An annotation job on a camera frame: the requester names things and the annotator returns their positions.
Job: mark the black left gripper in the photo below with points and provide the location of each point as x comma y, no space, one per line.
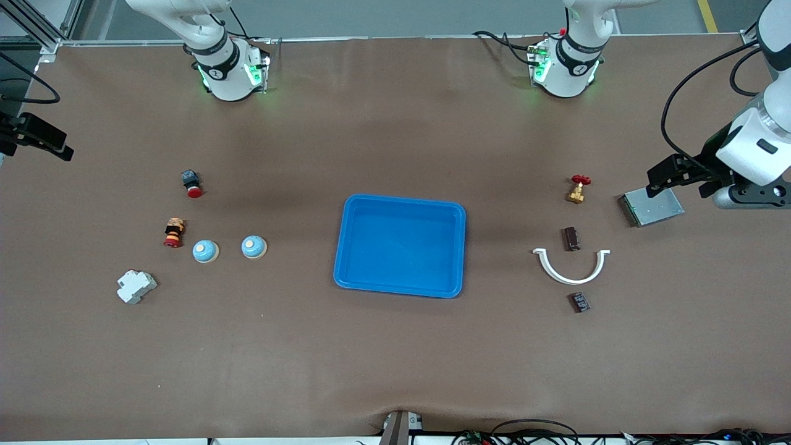
706,164

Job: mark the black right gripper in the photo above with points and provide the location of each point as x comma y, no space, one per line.
13,131

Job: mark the dark brown electrolytic capacitor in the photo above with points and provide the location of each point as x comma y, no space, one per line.
579,302
571,239

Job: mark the blue desk bell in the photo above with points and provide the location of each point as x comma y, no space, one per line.
206,251
254,247

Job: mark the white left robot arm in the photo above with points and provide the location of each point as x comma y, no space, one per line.
565,74

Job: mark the blue plastic tray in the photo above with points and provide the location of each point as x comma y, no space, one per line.
401,247

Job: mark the grey metal electronics box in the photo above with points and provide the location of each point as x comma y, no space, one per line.
655,210

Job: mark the white half-round pipe clamp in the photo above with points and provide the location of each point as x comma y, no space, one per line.
571,280

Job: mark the red emergency stop button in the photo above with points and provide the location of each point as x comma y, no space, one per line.
193,185

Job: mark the orange and red push button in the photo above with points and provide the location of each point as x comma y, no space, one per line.
174,233

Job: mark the white circuit breaker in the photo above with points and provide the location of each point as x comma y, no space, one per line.
136,287

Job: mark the metal table edge clamp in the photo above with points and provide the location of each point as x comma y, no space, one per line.
398,429

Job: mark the aluminium frame profile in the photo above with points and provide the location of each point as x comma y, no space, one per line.
37,28

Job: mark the aluminium corner bracket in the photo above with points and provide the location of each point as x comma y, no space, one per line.
749,38

